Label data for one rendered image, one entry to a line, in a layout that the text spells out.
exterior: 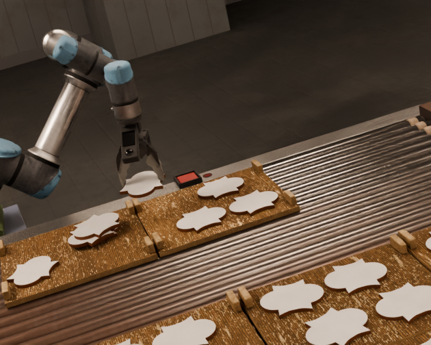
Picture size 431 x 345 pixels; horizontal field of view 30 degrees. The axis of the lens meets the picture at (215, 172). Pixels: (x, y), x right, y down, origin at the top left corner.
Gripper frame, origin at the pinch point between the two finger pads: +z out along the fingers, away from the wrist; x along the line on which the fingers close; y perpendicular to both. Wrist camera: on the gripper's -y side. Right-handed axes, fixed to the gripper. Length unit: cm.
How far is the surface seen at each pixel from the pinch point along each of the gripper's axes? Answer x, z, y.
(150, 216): 0.1, 10.6, 0.0
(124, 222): 7.8, 10.8, -0.8
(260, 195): -32.7, 8.7, -0.4
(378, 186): -66, 11, -1
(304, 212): -44.4, 11.8, -9.0
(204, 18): 31, 79, 577
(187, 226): -12.1, 9.3, -12.7
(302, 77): -54, 98, 396
